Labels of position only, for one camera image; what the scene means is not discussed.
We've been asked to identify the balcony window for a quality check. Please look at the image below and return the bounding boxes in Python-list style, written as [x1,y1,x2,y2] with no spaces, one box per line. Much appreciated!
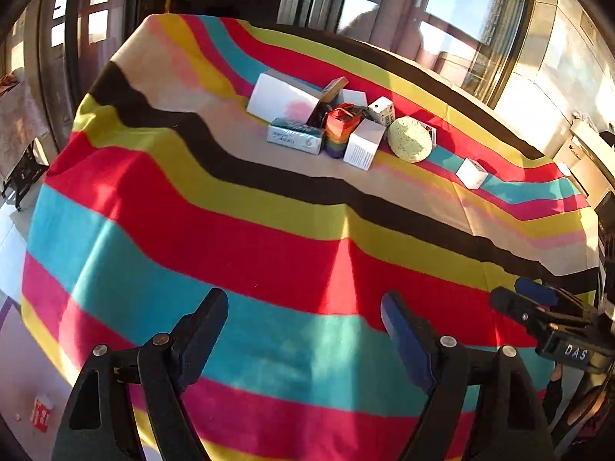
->
[283,0,534,106]

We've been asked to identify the small white milk carton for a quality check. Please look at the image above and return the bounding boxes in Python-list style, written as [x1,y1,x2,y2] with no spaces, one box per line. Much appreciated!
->
[367,96,396,128]

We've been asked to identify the round green sponge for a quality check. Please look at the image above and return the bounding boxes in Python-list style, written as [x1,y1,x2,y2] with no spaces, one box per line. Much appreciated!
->
[387,116,433,163]

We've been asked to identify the red and white packet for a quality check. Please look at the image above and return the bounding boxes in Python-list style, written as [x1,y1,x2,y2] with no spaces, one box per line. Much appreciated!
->
[30,394,55,430]

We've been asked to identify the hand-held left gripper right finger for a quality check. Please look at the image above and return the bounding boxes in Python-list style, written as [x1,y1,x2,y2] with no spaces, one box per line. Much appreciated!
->
[381,290,559,461]

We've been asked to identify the large white box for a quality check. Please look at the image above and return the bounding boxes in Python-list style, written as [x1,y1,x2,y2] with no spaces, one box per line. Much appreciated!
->
[246,70,322,123]

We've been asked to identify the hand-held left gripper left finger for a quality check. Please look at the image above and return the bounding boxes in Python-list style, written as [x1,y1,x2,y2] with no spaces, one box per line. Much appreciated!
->
[52,288,229,461]

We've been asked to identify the colourful striped blanket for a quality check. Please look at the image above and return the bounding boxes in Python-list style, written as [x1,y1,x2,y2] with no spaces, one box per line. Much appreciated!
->
[20,13,601,461]

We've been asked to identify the dark wooden stand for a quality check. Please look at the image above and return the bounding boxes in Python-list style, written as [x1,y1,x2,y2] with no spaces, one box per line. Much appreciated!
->
[0,143,50,212]

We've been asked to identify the brown box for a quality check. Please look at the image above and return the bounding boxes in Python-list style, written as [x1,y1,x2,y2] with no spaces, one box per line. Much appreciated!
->
[319,76,349,105]

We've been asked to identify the small white cube box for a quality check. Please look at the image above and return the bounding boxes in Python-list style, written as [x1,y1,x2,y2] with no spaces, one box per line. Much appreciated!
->
[455,158,488,190]

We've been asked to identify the side table with cloth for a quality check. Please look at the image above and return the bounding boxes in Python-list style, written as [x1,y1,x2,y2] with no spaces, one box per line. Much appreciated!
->
[0,68,51,181]

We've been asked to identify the white box with printed side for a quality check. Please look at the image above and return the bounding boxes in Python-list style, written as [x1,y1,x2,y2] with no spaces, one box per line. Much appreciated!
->
[343,119,386,172]

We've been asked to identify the teal and white box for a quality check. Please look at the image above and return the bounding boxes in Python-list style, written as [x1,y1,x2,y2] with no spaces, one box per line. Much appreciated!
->
[266,118,325,156]

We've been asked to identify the sliding glass door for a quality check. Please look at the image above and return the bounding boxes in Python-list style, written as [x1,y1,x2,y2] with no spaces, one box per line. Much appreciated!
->
[62,0,159,106]

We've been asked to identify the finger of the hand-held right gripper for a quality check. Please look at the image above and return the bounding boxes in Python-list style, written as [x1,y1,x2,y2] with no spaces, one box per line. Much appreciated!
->
[514,276,597,318]
[489,287,585,340]

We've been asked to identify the rainbow striped bag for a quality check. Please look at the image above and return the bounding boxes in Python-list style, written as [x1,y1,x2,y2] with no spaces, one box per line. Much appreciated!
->
[324,104,368,159]

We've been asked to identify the white appliance carton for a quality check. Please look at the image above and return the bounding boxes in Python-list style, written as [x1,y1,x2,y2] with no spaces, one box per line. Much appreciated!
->
[552,118,615,207]

